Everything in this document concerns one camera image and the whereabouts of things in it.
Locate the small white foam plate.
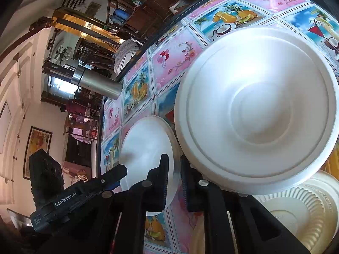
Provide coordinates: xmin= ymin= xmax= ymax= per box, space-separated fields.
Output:
xmin=119 ymin=115 xmax=178 ymax=217

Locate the printed fruit and flower tablecloth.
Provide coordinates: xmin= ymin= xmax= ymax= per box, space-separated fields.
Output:
xmin=101 ymin=0 xmax=339 ymax=254

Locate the gold framed cabinet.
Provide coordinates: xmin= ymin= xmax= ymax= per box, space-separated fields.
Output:
xmin=51 ymin=8 xmax=125 ymax=51

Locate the blue water jug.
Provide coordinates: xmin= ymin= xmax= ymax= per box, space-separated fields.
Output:
xmin=113 ymin=8 xmax=128 ymax=23

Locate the white plastic stool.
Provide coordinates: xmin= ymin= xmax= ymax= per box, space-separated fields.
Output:
xmin=169 ymin=2 xmax=186 ymax=15

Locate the large white foam plate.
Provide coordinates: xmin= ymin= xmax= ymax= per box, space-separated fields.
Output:
xmin=174 ymin=26 xmax=339 ymax=194

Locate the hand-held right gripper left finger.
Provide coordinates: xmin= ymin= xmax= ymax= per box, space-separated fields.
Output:
xmin=66 ymin=153 xmax=170 ymax=254

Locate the framed wall picture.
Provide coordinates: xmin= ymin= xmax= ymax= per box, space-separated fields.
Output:
xmin=22 ymin=126 xmax=53 ymax=180

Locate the steel thermos flask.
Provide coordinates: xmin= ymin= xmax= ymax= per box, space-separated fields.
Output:
xmin=71 ymin=65 xmax=124 ymax=101

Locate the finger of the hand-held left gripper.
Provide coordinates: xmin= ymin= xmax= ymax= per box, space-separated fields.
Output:
xmin=101 ymin=164 xmax=128 ymax=191

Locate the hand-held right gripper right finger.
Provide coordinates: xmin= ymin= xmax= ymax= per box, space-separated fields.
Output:
xmin=181 ymin=155 xmax=310 ymax=254

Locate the white woven chair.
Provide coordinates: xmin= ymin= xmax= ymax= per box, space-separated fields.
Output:
xmin=114 ymin=40 xmax=140 ymax=77

